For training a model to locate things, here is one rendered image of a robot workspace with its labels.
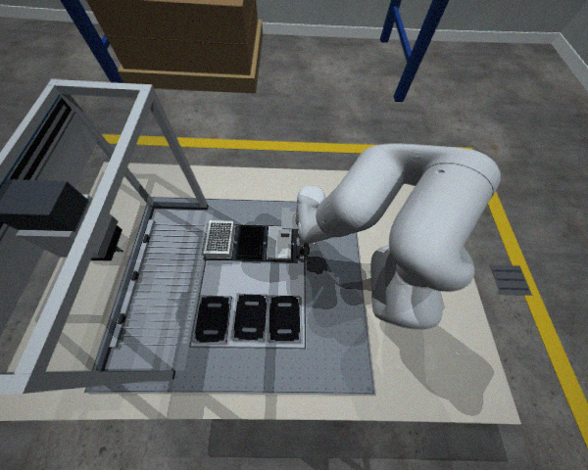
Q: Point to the black well plate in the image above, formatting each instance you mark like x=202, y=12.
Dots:
x=250, y=243

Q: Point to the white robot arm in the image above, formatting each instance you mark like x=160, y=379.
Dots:
x=452, y=188

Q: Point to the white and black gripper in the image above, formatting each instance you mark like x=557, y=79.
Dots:
x=305, y=251

